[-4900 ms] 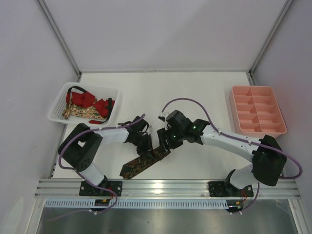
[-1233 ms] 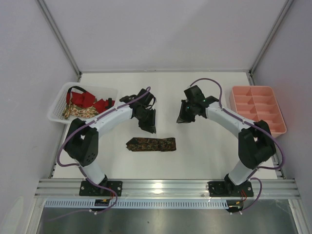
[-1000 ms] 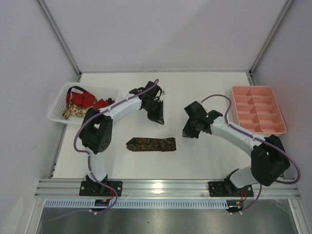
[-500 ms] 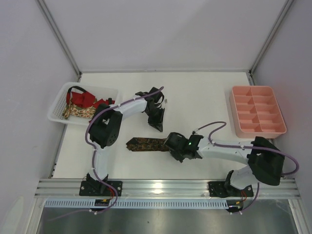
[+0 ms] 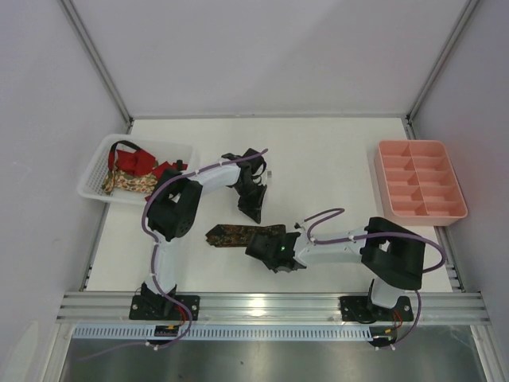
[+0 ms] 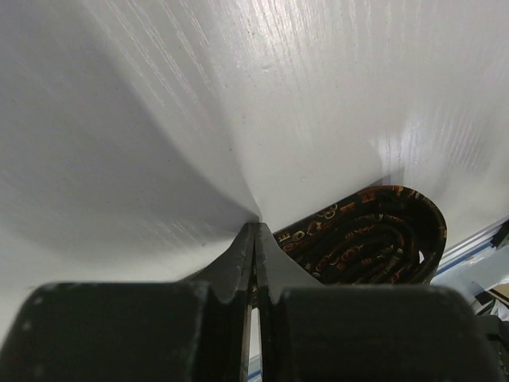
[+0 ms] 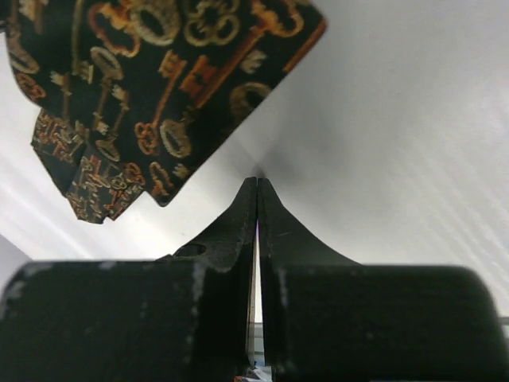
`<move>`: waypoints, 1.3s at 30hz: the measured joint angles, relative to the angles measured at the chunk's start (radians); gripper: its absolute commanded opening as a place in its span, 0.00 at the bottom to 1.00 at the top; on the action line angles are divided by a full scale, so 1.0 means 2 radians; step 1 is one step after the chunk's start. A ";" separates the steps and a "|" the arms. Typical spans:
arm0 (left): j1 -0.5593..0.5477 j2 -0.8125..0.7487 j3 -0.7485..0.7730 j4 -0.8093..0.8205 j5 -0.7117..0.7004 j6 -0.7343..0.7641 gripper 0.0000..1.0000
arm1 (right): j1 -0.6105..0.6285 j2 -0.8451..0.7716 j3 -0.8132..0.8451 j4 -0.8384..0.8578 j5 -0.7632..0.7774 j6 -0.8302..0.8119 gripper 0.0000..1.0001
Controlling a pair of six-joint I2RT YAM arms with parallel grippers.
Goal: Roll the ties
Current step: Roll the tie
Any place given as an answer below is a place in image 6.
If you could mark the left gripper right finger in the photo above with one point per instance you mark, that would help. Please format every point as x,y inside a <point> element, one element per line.
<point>313,332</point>

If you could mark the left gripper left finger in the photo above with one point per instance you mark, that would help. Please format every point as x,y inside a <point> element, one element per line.
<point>195,329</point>

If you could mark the dark brown patterned tie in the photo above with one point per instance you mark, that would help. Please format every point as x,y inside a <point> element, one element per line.
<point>385,234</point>

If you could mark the aluminium mounting rail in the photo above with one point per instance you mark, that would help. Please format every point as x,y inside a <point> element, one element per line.
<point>493,237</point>

